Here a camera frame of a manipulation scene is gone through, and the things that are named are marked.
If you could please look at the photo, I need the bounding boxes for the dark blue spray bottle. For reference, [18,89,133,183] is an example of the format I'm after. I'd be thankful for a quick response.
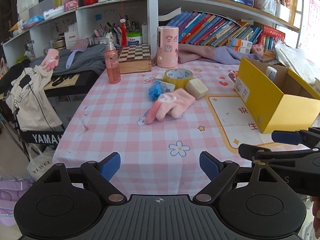
[265,66,277,81]

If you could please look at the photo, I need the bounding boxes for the pink knit glove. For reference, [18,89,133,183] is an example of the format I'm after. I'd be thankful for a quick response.
[145,88,196,124]

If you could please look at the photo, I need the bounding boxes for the cream white block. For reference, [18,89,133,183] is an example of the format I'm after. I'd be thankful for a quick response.
[185,78,208,100]

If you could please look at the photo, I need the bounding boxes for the yellow cardboard box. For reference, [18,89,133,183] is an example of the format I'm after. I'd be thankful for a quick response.
[234,57,319,133]

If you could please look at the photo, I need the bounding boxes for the pile of papers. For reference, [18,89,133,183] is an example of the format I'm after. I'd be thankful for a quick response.
[274,40,319,85]

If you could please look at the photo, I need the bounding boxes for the pink checkered tablecloth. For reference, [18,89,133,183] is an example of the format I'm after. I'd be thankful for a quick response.
[51,57,320,198]

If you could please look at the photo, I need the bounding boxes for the yamaha keyboard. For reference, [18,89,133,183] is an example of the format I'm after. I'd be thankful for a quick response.
[19,69,101,145]

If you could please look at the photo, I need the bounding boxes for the blue crumpled wrapper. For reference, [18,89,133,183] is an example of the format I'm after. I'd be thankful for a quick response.
[148,80,163,101]

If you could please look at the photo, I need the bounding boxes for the small printed carton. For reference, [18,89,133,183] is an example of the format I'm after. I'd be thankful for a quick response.
[155,80,176,94]

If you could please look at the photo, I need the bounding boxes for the pink pig plush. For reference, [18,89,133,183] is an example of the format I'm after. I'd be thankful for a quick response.
[251,44,264,57]

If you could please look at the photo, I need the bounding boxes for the yellow tape roll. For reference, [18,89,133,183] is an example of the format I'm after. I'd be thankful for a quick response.
[163,68,194,89]

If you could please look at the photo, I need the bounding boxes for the cream tote bag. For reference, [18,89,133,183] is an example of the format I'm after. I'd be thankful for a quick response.
[6,66,62,132]

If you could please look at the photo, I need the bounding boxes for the orange white boxes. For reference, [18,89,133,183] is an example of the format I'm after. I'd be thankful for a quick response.
[226,37,253,54]

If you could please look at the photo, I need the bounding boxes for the pink spray bottle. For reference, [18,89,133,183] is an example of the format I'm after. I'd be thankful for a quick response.
[104,37,121,84]

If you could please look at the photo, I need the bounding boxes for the grey cloth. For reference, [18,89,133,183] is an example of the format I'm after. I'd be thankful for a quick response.
[29,44,106,76]

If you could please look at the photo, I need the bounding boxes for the red thick book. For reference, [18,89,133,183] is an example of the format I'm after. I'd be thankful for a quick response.
[262,25,285,41]

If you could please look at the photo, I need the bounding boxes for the purple pink cloth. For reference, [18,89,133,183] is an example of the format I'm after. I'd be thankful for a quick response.
[178,43,263,65]

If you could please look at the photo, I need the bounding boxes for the wooden chess box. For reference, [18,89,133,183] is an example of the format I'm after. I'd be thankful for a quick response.
[119,43,151,74]

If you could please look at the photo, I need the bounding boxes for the purple hair brush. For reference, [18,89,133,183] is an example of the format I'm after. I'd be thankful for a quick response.
[66,39,89,69]

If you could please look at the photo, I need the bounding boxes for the row of books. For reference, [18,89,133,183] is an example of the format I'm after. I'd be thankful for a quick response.
[165,11,282,51]

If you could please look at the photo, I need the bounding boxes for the white shelf unit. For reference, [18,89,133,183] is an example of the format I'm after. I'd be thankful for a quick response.
[3,0,300,67]

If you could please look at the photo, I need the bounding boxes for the pink cylinder container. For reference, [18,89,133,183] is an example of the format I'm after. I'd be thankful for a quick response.
[156,26,179,69]

